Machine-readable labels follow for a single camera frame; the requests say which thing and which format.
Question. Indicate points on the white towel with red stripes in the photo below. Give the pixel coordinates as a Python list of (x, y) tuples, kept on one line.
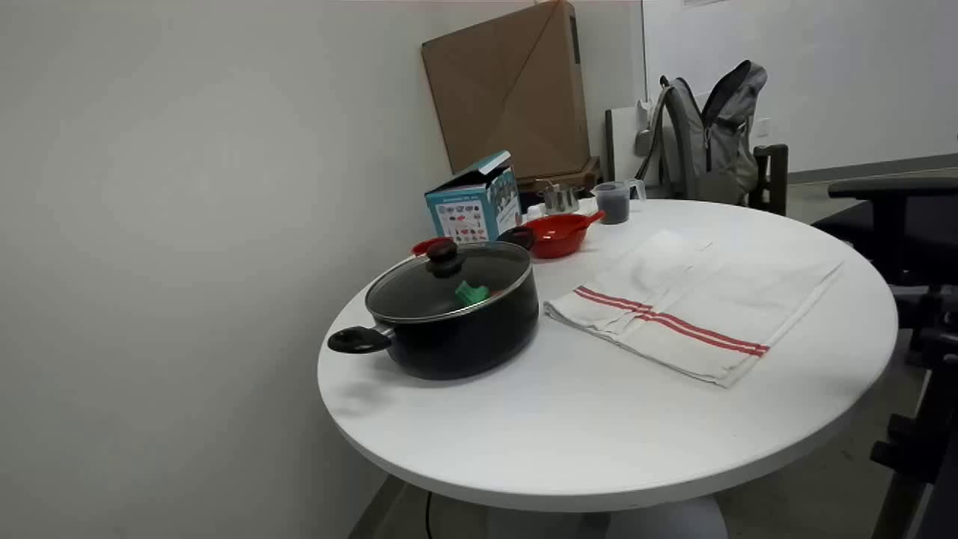
[(698, 301)]

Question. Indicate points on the small green object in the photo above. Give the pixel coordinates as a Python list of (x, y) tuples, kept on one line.
[(471, 295)]

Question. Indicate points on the small dark bowl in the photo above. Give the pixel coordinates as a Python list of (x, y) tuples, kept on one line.
[(517, 238)]

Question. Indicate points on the blue printed cardboard box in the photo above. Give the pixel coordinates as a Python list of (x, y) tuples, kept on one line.
[(471, 209)]

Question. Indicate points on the glass pot lid, black knob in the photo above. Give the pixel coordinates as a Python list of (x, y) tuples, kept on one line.
[(414, 287)]

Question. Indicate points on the black cooking pot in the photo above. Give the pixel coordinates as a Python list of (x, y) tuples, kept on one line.
[(468, 346)]

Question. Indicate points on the clear glass cup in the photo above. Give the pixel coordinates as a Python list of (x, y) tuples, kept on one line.
[(559, 197)]

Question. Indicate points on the grey measuring cup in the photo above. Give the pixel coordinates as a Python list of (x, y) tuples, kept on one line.
[(613, 205)]

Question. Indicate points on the large brown cardboard box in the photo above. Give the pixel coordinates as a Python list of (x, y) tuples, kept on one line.
[(514, 91)]

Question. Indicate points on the white panel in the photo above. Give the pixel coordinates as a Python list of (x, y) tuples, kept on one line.
[(621, 137)]

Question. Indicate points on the grey backpack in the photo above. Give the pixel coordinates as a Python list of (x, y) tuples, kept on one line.
[(704, 143)]

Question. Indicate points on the black chair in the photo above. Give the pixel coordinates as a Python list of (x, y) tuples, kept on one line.
[(775, 181)]

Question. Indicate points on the black metal stand frame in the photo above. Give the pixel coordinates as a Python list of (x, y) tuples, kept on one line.
[(923, 438)]

